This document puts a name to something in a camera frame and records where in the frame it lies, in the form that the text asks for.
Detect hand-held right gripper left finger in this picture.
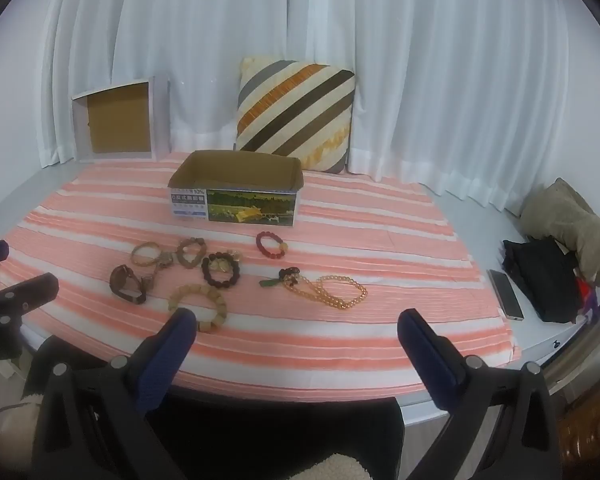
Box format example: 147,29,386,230
30,307,198,480

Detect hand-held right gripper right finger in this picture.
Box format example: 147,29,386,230
396,308,566,480

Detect light wooden bead bracelet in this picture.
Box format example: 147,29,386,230
167,284,228,333

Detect brown wristwatch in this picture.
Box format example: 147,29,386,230
110,264,153,306

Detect dark brown bead bracelet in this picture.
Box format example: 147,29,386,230
201,255,236,288

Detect metal pendant charm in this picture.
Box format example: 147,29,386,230
152,251,176,286

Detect golden pearl necklace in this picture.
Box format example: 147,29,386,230
285,275,368,311

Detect dark beads with green tassel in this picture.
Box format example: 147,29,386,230
259,267,301,291

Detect red bead bracelet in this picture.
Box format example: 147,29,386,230
256,231,288,260

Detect printed cardboard box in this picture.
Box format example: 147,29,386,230
169,150,305,228

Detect smartphone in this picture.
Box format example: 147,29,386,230
487,269,525,321

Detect pink striped blanket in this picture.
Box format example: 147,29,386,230
2,152,523,401

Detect black folded cloth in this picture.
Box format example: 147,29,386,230
502,237,583,323

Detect white cardboard box lid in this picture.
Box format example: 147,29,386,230
71,77,170,163

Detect beige plush cloth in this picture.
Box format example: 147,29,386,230
520,177,600,288

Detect striped pillow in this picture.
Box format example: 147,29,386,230
235,57,357,175

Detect white curtain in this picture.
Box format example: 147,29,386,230
35,0,573,211

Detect tan thin bead bracelet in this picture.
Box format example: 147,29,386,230
131,242,161,268

